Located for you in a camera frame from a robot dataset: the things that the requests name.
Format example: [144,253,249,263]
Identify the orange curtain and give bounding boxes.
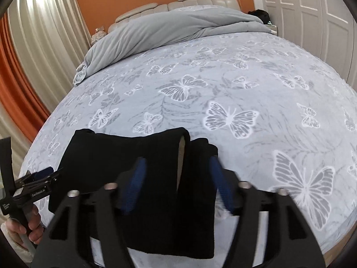
[1,14,50,142]

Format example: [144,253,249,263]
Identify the left hand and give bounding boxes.
[5,205,44,250]

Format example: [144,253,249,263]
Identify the cream curtain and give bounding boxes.
[1,0,89,172]

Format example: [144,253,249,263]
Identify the black pants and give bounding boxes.
[48,128,218,259]

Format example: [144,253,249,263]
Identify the white bedside ornament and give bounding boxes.
[91,30,107,46]

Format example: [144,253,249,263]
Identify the white wardrobe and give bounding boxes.
[253,0,356,87]

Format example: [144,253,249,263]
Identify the grey duvet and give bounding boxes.
[73,6,272,86]

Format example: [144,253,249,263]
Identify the butterfly print bed sheet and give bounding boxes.
[21,32,356,253]

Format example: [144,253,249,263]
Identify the black item on nightstand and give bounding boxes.
[248,9,271,24]

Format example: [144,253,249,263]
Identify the cream leather headboard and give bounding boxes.
[108,0,241,33]

